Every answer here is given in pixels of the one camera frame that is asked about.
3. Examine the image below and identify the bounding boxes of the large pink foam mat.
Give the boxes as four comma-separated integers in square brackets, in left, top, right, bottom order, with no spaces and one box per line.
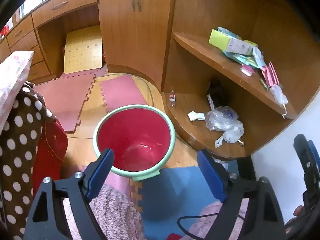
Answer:
[34,70,108,133]

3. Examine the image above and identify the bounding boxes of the red embroidered cloth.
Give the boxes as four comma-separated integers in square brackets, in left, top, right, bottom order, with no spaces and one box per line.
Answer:
[32,120,68,195]

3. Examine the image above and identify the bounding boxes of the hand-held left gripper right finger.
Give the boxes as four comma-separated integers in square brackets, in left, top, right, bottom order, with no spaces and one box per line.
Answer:
[197,149,287,240]

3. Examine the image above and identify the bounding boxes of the clear plastic bag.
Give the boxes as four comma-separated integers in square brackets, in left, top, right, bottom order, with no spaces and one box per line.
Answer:
[205,94,244,132]

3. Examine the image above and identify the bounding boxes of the brown polka dot cloth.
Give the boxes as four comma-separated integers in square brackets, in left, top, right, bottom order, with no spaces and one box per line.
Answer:
[0,81,58,240]

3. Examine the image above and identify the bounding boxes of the lilac foam mat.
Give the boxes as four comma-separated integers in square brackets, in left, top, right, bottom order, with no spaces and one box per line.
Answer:
[60,164,137,198]

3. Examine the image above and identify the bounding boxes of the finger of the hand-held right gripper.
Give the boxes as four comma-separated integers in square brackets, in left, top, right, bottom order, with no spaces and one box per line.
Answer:
[293,134,320,195]

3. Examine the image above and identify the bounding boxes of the blue foam mat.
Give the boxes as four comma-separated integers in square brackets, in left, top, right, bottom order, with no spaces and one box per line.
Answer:
[140,166,240,240]

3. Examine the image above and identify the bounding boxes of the tall wooden cabinet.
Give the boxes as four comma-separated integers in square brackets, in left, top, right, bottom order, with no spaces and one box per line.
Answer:
[99,0,178,93]

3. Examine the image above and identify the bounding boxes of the black cable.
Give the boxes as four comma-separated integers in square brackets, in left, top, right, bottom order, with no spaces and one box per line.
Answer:
[177,214,245,240]

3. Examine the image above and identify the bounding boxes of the clear jar with pink rim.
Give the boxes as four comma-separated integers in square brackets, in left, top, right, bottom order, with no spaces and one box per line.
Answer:
[240,64,255,77]

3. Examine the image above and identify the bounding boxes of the thin grey cable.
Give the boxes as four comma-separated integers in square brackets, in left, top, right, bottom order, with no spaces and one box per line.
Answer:
[145,76,156,105]

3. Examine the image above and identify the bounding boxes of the white face mask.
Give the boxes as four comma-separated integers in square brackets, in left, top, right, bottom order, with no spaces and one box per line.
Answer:
[270,84,288,119]

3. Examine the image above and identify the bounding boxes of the small pink foam mat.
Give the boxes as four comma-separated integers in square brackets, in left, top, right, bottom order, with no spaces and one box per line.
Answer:
[99,74,148,113]

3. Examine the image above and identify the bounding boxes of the orange foam mat strip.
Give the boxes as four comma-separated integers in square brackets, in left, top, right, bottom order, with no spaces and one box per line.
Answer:
[129,179,143,208]

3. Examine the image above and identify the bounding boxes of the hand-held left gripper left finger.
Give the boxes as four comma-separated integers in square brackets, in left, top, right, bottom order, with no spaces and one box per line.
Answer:
[24,148,115,240]

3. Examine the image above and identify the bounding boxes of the white crumpled paper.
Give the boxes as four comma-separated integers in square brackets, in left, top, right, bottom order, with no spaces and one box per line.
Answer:
[187,110,206,122]

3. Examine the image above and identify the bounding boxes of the teal patterned packet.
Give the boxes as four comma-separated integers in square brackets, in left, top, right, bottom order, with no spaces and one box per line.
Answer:
[217,27,260,68]

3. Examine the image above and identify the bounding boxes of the yellow gridded mat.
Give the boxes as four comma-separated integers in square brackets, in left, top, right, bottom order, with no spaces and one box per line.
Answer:
[64,25,104,75]

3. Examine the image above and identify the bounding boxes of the pink packet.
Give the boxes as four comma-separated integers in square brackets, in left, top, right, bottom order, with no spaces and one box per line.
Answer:
[261,61,280,88]

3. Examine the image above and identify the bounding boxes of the person's right hand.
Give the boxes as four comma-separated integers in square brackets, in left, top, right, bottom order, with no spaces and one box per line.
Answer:
[285,205,306,229]

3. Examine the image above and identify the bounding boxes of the white plastic wrapper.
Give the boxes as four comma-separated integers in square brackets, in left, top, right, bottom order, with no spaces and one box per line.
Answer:
[252,47,267,68]

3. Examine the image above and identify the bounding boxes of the green and white box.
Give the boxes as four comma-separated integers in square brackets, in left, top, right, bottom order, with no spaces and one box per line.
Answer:
[209,29,258,55]

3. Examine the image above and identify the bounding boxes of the pink floral pillow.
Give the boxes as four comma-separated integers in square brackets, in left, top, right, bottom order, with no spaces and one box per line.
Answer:
[0,51,35,133]

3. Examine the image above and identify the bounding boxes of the red bin with green rim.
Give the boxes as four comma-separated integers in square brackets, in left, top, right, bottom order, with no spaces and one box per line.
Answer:
[93,105,175,182]

